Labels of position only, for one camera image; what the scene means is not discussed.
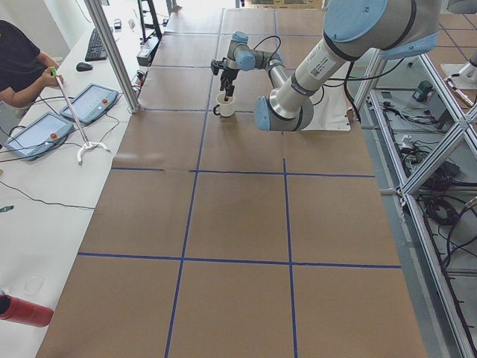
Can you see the blue teach pendant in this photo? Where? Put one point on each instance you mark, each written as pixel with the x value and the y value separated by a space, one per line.
pixel 93 102
pixel 39 137

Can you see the white mug with smiley face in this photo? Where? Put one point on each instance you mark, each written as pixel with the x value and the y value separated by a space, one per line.
pixel 225 105

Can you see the aluminium frame rail right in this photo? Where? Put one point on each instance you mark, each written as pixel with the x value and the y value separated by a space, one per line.
pixel 422 112

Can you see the black computer mouse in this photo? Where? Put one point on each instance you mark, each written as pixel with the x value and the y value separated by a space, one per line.
pixel 84 67

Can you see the red bottle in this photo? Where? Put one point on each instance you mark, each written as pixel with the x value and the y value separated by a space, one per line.
pixel 24 312

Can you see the person in black shirt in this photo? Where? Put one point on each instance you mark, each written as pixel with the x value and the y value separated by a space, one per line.
pixel 25 69

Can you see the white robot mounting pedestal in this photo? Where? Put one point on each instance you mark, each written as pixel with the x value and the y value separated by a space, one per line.
pixel 329 103

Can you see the black keyboard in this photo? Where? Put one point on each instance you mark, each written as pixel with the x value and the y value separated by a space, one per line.
pixel 95 50

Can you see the white reacher grabber stick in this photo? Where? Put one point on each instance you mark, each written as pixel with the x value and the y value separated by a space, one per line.
pixel 87 145

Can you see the blue teach pendant near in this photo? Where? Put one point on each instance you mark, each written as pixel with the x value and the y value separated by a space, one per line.
pixel 39 137

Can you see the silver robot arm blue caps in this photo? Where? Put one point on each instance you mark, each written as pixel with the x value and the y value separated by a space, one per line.
pixel 399 29

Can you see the aluminium frame post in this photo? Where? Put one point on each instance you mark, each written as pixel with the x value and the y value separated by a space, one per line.
pixel 101 24

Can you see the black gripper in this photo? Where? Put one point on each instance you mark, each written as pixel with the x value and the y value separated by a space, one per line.
pixel 226 76

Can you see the blue teach pendant far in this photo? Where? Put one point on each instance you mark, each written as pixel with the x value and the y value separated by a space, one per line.
pixel 93 102

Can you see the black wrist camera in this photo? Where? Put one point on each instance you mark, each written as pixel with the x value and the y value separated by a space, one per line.
pixel 216 66

